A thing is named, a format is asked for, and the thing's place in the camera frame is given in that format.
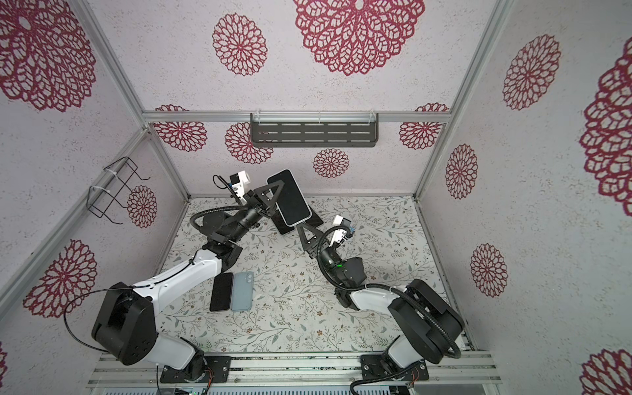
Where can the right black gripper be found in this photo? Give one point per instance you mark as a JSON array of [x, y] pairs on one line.
[[327, 252]]

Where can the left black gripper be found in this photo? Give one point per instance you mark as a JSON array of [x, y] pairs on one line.
[[252, 199]]

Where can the grey phone case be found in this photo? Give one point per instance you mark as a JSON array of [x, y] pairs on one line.
[[242, 292]]

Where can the black phone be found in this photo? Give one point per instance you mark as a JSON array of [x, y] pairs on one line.
[[314, 220], [221, 292], [291, 202]]

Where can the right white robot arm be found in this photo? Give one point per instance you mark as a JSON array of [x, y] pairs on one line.
[[429, 326]]

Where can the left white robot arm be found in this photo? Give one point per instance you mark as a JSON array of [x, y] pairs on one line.
[[126, 323]]

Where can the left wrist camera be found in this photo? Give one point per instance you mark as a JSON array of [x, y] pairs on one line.
[[240, 183]]

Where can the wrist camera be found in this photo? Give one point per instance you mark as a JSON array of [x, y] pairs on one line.
[[340, 235], [240, 183]]

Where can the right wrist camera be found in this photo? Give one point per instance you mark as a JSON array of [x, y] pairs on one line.
[[340, 235]]

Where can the grey slotted wall shelf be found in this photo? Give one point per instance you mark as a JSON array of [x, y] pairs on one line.
[[315, 131]]

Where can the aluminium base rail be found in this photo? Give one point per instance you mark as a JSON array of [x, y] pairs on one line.
[[298, 369]]

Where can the black wire wall basket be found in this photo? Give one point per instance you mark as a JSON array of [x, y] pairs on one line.
[[100, 199]]

